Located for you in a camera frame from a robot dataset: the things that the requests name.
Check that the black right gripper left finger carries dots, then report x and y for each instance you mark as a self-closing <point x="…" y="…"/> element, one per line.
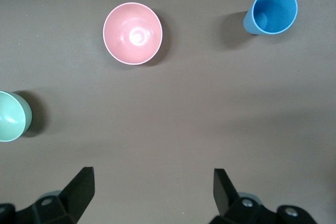
<point x="76" y="195"/>

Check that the blue ribbed cup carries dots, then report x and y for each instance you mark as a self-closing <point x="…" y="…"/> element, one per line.
<point x="275" y="10"/>

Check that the brown table cloth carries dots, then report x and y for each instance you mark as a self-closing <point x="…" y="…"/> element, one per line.
<point x="183" y="108"/>

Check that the green bowl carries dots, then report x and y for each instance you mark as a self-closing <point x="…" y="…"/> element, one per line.
<point x="10" y="116"/>

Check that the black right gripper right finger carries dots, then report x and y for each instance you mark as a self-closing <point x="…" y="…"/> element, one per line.
<point x="225" y="197"/>

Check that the pink bowl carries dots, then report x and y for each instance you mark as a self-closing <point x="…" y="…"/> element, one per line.
<point x="132" y="33"/>

